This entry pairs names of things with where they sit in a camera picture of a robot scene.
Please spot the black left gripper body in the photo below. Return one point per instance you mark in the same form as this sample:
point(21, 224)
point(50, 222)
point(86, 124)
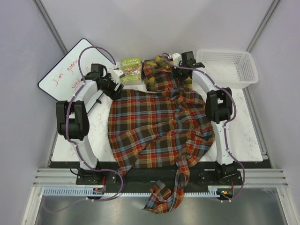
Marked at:
point(108, 86)

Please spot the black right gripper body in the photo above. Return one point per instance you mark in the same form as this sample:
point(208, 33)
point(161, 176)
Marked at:
point(179, 74)

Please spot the red brown plaid shirt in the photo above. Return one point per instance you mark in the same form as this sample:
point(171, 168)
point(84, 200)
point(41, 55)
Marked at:
point(162, 127)

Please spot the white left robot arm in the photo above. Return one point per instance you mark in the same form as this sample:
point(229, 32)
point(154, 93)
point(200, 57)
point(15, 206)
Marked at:
point(72, 116)

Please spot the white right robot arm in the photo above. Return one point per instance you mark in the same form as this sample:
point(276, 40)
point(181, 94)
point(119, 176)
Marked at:
point(220, 109)

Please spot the folded yellow plaid shirt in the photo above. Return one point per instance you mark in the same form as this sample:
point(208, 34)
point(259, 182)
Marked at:
point(154, 63)

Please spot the green treehouse book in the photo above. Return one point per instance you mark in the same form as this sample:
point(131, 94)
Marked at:
point(132, 68)

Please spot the white dry-erase board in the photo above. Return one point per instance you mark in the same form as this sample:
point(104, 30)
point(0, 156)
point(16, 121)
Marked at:
point(64, 79)

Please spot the white plastic basket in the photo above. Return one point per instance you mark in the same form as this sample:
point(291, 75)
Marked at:
point(228, 68)

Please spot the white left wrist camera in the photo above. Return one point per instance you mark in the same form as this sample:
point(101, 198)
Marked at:
point(117, 75)

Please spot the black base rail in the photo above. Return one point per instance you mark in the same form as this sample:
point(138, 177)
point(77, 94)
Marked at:
point(139, 181)

